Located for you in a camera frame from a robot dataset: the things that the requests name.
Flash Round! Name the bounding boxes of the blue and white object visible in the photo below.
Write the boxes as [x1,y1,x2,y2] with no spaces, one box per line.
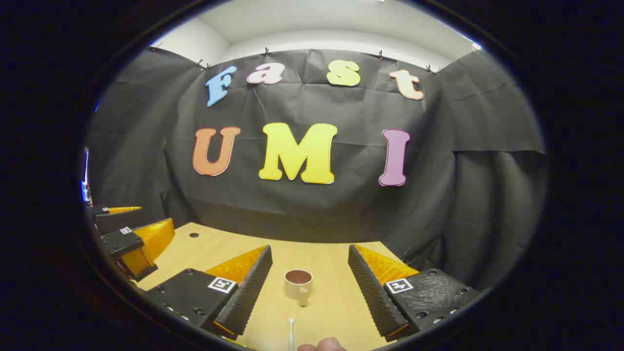
[80,146,94,205]

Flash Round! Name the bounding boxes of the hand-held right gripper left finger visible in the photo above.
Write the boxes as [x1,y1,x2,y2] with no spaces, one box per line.
[145,245,273,341]

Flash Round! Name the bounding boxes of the beige cup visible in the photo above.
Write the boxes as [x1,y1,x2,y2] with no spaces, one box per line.
[284,269,313,307]

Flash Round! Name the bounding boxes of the wooden desktop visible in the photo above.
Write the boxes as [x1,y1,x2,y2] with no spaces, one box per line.
[129,222,422,351]

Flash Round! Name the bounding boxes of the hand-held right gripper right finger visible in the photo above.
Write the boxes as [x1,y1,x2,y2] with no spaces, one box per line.
[348,244,481,342]

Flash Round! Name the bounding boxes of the black backdrop cloth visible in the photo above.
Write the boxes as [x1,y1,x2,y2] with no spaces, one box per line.
[83,48,546,293]

